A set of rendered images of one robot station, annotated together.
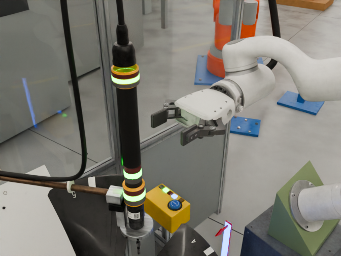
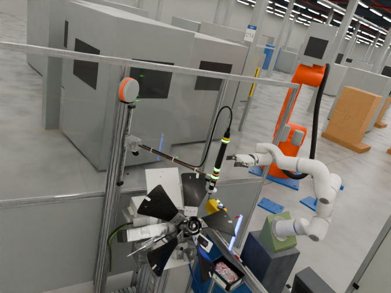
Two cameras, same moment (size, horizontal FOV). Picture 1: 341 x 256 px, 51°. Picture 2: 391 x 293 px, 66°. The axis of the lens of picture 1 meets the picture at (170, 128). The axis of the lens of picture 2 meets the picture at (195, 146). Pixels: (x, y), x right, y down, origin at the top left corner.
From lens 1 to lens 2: 1.22 m
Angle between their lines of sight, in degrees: 13
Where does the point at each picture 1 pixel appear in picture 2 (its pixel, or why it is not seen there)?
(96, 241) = (192, 195)
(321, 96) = (282, 167)
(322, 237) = (283, 246)
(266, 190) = not seen: hidden behind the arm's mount
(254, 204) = not seen: hidden behind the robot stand
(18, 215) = (163, 181)
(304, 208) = (277, 227)
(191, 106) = (240, 157)
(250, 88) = (262, 158)
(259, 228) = (255, 235)
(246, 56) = (263, 148)
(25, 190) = (169, 173)
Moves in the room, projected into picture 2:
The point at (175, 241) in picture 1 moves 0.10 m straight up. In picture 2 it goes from (218, 213) to (221, 202)
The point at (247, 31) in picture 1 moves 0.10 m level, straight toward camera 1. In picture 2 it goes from (292, 149) to (292, 150)
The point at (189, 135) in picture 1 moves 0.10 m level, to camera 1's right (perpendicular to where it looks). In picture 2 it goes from (237, 164) to (252, 168)
